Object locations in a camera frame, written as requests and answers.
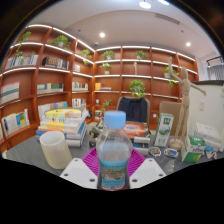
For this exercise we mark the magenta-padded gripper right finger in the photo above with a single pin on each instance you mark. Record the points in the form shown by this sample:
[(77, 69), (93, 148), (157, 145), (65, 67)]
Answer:
[(147, 171)]

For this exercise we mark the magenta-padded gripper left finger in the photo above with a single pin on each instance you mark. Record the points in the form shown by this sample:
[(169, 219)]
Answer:
[(78, 171)]

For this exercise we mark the clear blue-capped water bottle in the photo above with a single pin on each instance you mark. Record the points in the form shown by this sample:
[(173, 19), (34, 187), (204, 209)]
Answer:
[(114, 153)]

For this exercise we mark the small printed sticker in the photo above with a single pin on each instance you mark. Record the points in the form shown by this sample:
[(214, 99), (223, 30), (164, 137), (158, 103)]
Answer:
[(154, 151), (210, 154), (171, 152)]

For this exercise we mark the translucent cream plastic cup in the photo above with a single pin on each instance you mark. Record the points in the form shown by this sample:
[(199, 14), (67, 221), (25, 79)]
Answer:
[(55, 150)]

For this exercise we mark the tall green white carton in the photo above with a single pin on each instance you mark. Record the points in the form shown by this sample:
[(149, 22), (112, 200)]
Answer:
[(164, 130)]

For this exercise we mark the stack of colourful books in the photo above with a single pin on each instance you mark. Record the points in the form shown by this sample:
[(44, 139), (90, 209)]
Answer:
[(63, 123)]

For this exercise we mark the chair with dark jacket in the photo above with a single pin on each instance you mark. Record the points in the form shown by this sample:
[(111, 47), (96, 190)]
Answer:
[(133, 110)]

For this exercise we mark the wooden artist mannequin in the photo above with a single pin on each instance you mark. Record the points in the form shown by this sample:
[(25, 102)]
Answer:
[(184, 100)]

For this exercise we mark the orange wooden shelf unit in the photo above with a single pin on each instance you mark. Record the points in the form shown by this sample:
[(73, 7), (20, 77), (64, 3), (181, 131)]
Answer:
[(60, 76)]

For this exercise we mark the grey window curtain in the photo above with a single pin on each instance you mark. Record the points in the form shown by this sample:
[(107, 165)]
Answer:
[(216, 72)]

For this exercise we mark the recessed ceiling spotlight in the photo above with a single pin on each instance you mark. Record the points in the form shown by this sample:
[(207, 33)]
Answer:
[(102, 34), (188, 44)]

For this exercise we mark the ceiling air vent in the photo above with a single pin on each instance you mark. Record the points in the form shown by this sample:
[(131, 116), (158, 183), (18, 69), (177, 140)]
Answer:
[(167, 19)]

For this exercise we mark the branched ceiling lamp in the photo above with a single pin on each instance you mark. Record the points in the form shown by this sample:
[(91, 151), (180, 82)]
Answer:
[(145, 4)]

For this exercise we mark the white wall socket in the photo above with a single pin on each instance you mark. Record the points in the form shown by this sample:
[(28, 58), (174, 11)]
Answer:
[(201, 105)]

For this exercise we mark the black ceiling track light rail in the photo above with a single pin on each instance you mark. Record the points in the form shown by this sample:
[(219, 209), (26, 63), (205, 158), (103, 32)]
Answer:
[(215, 60)]

